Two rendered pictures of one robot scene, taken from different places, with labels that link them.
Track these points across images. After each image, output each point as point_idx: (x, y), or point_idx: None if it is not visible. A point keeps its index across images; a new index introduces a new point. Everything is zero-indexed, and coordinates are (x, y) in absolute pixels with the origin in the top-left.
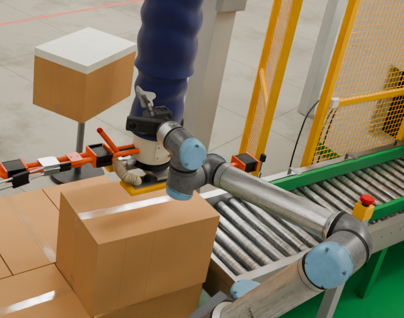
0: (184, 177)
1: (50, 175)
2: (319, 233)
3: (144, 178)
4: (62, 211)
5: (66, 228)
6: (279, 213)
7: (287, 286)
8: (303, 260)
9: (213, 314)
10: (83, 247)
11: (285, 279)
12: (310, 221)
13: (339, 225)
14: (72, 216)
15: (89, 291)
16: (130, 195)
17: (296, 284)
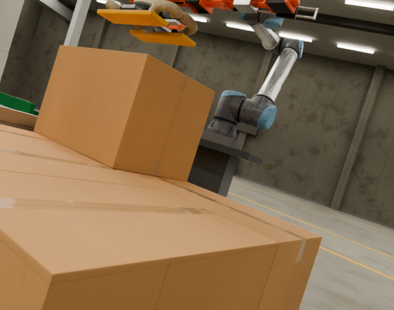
0: None
1: (249, 13)
2: (274, 42)
3: (176, 32)
4: (148, 82)
5: (155, 102)
6: (270, 35)
7: (292, 63)
8: (295, 49)
9: (270, 98)
10: (189, 108)
11: (292, 61)
12: (274, 37)
13: (279, 36)
14: (174, 79)
15: (191, 153)
16: (194, 46)
17: (294, 61)
